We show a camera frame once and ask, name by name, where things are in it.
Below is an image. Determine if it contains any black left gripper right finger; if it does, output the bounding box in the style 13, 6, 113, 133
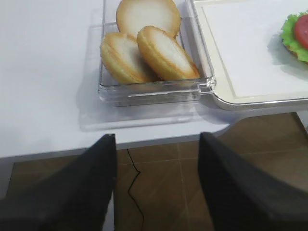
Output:
198, 132, 308, 231

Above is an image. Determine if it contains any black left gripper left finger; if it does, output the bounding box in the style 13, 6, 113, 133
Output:
0, 134, 117, 231

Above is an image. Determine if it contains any red tomato slice on tray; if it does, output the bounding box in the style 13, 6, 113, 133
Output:
294, 14, 308, 50

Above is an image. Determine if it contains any bun half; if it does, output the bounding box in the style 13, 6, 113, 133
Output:
101, 32, 159, 84
116, 0, 181, 38
137, 26, 200, 81

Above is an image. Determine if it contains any clear plastic bun container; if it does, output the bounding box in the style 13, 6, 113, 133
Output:
98, 0, 216, 107

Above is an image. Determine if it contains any thin black floor cable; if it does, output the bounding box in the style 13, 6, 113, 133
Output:
127, 148, 145, 231

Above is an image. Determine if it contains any bottom bun under lettuce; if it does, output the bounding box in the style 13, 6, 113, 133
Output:
282, 39, 308, 64

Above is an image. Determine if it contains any right front bun half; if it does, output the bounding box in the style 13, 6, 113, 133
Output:
137, 26, 200, 81

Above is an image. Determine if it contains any left front bun half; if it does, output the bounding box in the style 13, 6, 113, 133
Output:
101, 32, 159, 84

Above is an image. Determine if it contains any green lettuce leaf on tray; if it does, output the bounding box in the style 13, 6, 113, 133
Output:
281, 11, 308, 51

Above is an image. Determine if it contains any cream serving tray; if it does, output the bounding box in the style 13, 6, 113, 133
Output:
186, 0, 308, 111

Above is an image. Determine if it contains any back bun half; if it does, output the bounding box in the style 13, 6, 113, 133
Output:
116, 0, 181, 38

